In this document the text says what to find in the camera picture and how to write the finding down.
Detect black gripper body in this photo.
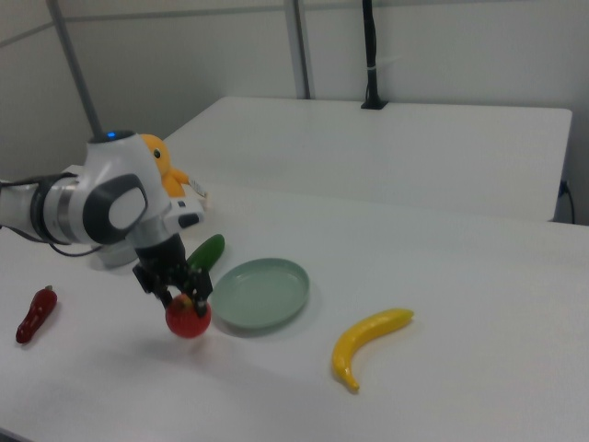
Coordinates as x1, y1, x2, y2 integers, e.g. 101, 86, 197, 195
133, 235, 215, 300

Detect red apple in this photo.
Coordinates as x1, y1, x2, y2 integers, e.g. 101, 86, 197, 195
165, 294, 214, 340

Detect green cucumber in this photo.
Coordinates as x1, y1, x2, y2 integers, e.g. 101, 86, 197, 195
185, 233, 226, 271

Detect pale green plate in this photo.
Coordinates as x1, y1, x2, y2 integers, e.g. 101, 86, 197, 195
210, 257, 311, 330

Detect orange plush duck toy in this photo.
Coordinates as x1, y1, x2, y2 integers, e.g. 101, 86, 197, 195
139, 133, 192, 199

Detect red chili pepper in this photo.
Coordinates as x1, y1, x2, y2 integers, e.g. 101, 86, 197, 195
16, 285, 59, 345

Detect yellow banana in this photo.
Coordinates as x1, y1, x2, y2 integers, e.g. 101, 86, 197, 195
330, 307, 415, 394

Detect white rectangular side table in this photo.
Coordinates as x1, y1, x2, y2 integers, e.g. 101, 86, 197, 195
160, 95, 574, 223

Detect grey metal partition post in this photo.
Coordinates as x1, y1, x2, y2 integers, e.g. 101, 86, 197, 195
45, 0, 105, 137
283, 0, 318, 100

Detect black camera pole with base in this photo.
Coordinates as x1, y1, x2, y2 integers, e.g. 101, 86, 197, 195
360, 0, 388, 111

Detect black hanging power cable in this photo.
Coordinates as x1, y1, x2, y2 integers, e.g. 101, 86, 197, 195
558, 179, 577, 226

